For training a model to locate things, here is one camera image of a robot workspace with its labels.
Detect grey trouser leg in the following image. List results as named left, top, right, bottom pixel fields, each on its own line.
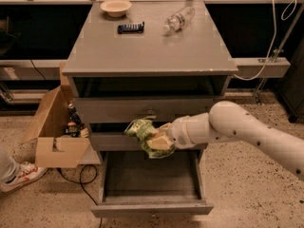
left=0, top=149, right=20, bottom=183

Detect grey top drawer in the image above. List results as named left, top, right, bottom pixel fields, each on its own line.
left=74, top=98, right=219, bottom=124

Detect clear plastic water bottle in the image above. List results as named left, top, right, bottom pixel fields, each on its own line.
left=163, top=7, right=195, bottom=34

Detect black floor cable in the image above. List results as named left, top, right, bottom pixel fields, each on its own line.
left=56, top=164, right=104, bottom=228

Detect white and red sneaker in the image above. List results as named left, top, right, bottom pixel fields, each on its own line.
left=0, top=162, right=48, bottom=193

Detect open cardboard box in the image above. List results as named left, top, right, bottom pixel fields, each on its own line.
left=21, top=62, right=101, bottom=168

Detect green jalapeno chip bag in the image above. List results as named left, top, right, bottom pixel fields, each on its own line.
left=123, top=118, right=176, bottom=159

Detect white hanging cable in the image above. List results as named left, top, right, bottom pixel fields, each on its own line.
left=233, top=0, right=299, bottom=82

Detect grey middle drawer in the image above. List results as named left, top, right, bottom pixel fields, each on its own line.
left=88, top=130, right=213, bottom=152

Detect small items in box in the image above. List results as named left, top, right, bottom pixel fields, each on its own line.
left=64, top=122, right=89, bottom=138

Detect dark bottle in box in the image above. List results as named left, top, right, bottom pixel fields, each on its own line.
left=67, top=104, right=82, bottom=124

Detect grey open bottom drawer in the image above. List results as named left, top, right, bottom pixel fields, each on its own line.
left=91, top=150, right=213, bottom=218

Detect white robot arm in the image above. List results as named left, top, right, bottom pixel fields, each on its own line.
left=147, top=101, right=304, bottom=181

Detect black wall cable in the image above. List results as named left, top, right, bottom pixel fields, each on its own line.
left=29, top=59, right=48, bottom=82

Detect grey drawer cabinet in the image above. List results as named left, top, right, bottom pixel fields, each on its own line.
left=62, top=0, right=238, bottom=166

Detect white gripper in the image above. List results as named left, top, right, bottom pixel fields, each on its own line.
left=146, top=116, right=190, bottom=150

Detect beige shallow bowl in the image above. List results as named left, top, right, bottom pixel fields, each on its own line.
left=100, top=0, right=132, bottom=18

